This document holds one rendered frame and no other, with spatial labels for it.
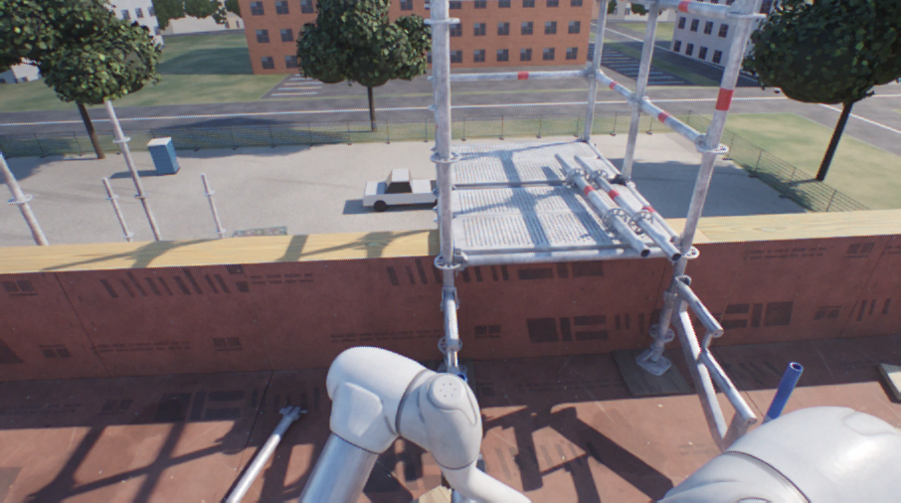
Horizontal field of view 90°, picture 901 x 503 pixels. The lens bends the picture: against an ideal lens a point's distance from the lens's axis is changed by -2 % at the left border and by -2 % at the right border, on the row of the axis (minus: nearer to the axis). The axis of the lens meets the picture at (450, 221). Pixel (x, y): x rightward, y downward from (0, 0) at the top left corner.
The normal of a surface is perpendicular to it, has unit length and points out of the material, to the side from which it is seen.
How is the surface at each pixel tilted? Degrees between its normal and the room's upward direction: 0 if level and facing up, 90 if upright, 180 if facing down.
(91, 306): 90
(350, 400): 39
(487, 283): 90
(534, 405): 0
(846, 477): 17
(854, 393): 0
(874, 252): 90
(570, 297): 90
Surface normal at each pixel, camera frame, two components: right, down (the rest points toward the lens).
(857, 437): 0.05, -0.88
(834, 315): 0.05, 0.49
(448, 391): 0.07, -0.77
